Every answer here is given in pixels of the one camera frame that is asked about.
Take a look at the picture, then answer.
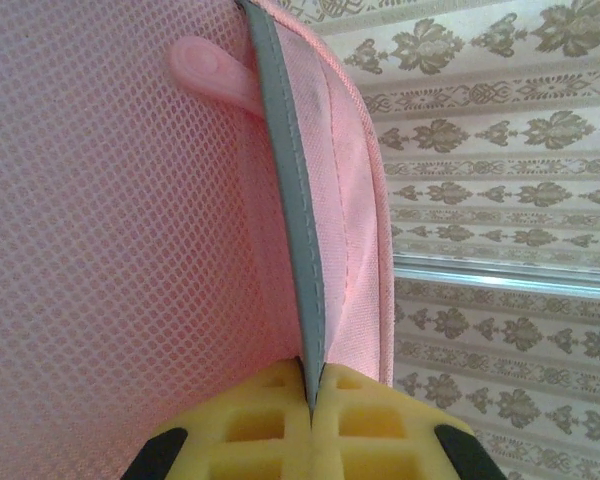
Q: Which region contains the aluminium frame post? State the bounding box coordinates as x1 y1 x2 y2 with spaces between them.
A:
393 252 600 302

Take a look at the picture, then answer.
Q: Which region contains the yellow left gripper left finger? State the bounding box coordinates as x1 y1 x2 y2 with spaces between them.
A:
124 360 314 480

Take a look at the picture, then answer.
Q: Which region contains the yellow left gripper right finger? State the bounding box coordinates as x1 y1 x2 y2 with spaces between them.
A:
311 363 507 480

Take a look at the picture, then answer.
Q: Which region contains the pink student backpack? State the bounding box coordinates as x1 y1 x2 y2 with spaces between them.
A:
0 0 397 390

